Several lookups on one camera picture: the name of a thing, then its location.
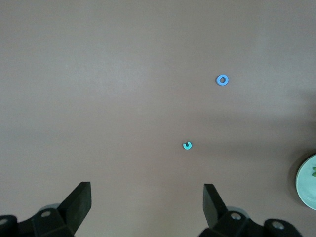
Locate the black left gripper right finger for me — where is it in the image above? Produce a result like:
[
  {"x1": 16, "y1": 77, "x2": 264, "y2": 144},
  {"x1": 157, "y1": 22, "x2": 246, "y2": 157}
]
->
[{"x1": 199, "y1": 183, "x2": 305, "y2": 237}]

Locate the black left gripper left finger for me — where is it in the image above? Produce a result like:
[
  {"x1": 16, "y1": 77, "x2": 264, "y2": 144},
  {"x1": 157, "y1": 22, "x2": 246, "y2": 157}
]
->
[{"x1": 0, "y1": 182, "x2": 92, "y2": 237}]

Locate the pale green round plate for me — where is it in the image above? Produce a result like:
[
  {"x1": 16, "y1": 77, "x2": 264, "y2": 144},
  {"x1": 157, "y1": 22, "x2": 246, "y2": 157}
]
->
[{"x1": 295, "y1": 154, "x2": 316, "y2": 210}]

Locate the blue foam letter o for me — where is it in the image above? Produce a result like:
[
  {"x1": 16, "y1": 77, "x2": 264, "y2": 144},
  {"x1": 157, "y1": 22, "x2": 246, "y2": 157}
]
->
[{"x1": 216, "y1": 74, "x2": 230, "y2": 87}]

